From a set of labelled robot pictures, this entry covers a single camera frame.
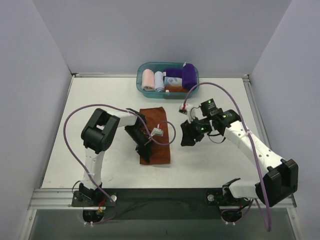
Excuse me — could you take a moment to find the brown towel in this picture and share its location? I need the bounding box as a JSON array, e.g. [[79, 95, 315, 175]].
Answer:
[[164, 85, 189, 93], [139, 107, 171, 165]]

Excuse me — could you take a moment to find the purple towel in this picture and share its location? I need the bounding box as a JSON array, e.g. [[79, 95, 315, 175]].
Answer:
[[182, 63, 197, 90], [163, 67, 183, 78]]

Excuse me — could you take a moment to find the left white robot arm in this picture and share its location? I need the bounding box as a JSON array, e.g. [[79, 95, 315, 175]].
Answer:
[[79, 108, 152, 206]]

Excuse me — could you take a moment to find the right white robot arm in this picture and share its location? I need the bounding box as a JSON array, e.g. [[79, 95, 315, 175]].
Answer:
[[178, 99, 299, 207]]

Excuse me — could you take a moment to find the brown rolled towel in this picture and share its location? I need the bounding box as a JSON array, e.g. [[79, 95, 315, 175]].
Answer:
[[164, 85, 189, 93]]

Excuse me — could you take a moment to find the teal plastic basket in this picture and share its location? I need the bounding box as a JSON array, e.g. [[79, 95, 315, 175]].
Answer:
[[136, 62, 199, 100]]

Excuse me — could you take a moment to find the white patterned rolled towel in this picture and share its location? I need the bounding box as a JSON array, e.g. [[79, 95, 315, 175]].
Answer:
[[164, 76, 182, 87]]

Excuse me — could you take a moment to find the pink rolled towel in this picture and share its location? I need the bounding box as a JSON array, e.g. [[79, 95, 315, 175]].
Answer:
[[141, 69, 155, 91]]

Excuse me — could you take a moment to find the light blue rolled towel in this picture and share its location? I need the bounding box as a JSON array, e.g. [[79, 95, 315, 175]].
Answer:
[[154, 71, 165, 92]]

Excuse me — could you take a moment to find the purple folded towel in basket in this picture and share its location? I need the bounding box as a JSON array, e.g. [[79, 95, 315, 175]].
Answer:
[[163, 67, 183, 78]]

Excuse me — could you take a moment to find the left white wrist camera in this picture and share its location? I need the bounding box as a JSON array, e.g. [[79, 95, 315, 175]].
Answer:
[[150, 127, 164, 137]]

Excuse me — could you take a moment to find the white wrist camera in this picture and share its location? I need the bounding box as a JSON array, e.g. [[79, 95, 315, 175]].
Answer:
[[150, 127, 164, 137], [178, 103, 200, 123]]

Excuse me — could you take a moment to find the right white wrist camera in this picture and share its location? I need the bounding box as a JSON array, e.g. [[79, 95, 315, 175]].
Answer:
[[178, 103, 200, 123]]

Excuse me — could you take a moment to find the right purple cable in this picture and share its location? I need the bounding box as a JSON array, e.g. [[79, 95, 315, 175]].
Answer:
[[181, 82, 273, 232]]

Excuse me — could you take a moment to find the purple cable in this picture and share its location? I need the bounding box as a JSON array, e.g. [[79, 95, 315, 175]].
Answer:
[[63, 104, 176, 225], [181, 82, 273, 232]]

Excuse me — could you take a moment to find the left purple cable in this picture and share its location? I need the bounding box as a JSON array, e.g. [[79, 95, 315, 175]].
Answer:
[[63, 104, 176, 225]]

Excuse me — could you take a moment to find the aluminium right side rail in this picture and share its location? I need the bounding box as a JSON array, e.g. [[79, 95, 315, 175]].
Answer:
[[242, 75, 271, 149]]

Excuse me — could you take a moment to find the aluminium rail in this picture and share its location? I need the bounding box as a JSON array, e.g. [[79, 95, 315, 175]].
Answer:
[[242, 75, 271, 149], [28, 188, 297, 210]]

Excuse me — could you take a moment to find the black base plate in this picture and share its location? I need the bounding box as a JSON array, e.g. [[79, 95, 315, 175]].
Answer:
[[71, 188, 250, 223]]

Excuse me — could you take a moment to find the aluminium front rail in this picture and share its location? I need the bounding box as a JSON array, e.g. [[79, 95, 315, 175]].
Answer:
[[28, 188, 297, 210]]

